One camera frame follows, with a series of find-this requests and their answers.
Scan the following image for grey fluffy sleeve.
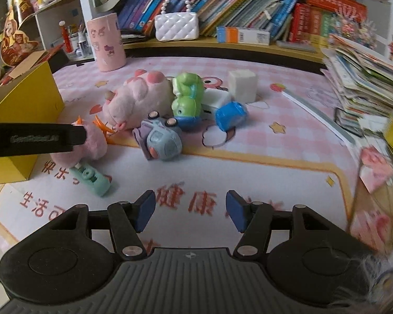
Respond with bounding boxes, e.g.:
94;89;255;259
332;250;393;314

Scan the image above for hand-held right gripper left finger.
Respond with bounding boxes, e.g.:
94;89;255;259
49;190;156;258

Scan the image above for white shelf unit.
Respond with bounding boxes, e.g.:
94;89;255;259
5;0;95;63

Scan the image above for white plastic box toy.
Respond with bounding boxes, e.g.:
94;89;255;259
200;88;232;119

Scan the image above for pink plush bear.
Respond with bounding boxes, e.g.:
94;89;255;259
103;70;174;132

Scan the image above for pile of booklets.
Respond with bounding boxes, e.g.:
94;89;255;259
320;33;393;138

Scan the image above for yellow cardboard box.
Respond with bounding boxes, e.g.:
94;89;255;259
0;51;66;185

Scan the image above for pink printed desk mat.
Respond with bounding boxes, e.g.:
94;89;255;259
0;55;393;256

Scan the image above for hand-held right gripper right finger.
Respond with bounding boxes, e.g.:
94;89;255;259
226;190;333;258

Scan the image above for pink plush toy orange feet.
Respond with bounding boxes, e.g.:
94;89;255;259
51;116;118;171

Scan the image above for row of colourful books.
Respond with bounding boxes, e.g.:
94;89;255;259
117;0;377;50

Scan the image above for red figure decoration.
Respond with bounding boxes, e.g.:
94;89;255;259
0;0;40;69

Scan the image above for orange and blue box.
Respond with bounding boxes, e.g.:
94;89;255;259
216;26;271;46

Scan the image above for white quilted pearl-handle handbag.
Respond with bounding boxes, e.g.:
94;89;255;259
155;0;200;42

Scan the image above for white ruler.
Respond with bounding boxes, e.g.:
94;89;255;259
281;88;357;145

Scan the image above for pink card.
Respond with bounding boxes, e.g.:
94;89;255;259
359;145;393;193

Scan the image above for white cube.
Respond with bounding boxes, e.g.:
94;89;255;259
228;69;258;103

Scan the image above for pen holder with pens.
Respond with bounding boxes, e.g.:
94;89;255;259
58;20;93;62

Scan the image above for wooden bookshelf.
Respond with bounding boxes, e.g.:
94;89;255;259
85;0;393;69

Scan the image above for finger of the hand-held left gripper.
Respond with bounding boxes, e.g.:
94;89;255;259
65;124;88;147

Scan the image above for mint green toy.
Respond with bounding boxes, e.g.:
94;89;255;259
69;163;113;198

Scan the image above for pink cylindrical container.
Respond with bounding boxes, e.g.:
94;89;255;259
86;12;127;72

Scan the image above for blue purple toy car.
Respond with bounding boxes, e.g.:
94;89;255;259
133;110;184;162

